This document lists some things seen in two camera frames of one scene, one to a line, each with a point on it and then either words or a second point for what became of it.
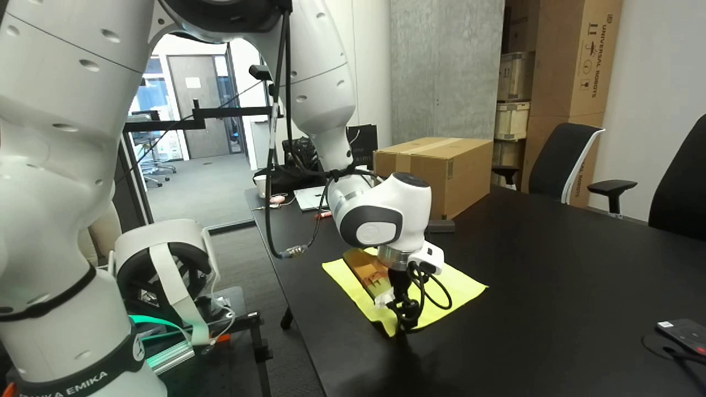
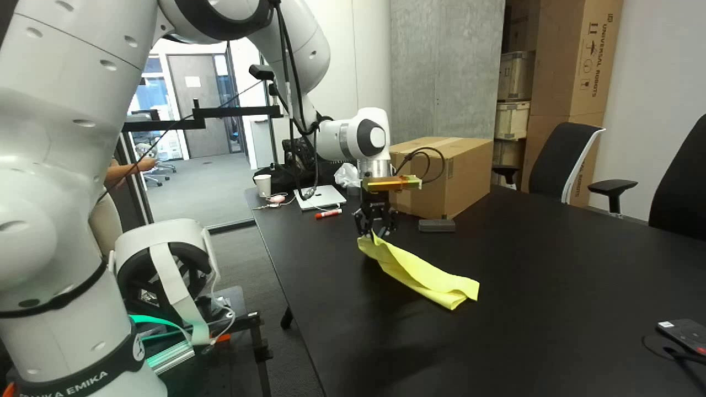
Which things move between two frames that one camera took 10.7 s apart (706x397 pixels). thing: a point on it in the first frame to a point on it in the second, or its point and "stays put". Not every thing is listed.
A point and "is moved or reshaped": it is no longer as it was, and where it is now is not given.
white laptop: [309, 196] stays put
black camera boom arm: [199, 114] stays put
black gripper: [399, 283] to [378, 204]
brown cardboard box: [454, 167] stays put
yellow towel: [435, 295] is moved or reshaped
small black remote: [684, 334] stays put
